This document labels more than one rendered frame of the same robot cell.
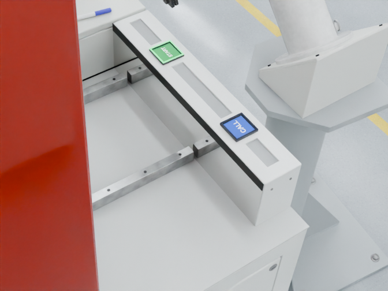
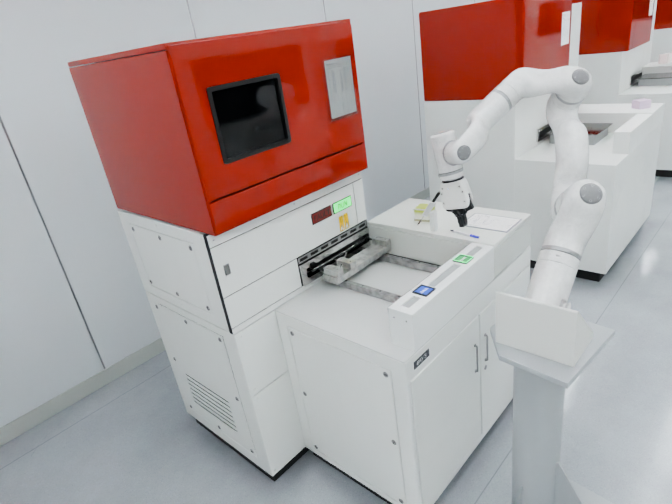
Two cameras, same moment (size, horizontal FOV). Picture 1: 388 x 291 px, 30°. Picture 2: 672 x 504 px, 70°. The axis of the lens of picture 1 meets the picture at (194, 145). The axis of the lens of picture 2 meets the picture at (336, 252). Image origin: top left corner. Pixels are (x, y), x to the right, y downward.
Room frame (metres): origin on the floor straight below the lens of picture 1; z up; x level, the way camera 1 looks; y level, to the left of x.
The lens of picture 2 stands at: (0.59, -1.45, 1.78)
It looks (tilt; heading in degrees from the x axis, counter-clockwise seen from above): 24 degrees down; 85
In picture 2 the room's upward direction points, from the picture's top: 9 degrees counter-clockwise
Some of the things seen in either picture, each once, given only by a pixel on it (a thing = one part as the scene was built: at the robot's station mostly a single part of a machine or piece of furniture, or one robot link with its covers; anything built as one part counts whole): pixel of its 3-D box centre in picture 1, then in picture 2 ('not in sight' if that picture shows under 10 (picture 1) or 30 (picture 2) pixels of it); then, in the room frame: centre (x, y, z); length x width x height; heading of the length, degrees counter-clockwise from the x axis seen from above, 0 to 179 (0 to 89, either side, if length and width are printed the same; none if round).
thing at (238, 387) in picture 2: not in sight; (275, 342); (0.40, 0.64, 0.41); 0.82 x 0.71 x 0.82; 39
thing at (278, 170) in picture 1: (198, 110); (446, 291); (1.09, 0.00, 0.89); 0.55 x 0.09 x 0.14; 39
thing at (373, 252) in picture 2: not in sight; (358, 261); (0.85, 0.42, 0.87); 0.36 x 0.08 x 0.03; 39
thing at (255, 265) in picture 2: not in sight; (301, 243); (0.62, 0.37, 1.02); 0.82 x 0.03 x 0.40; 39
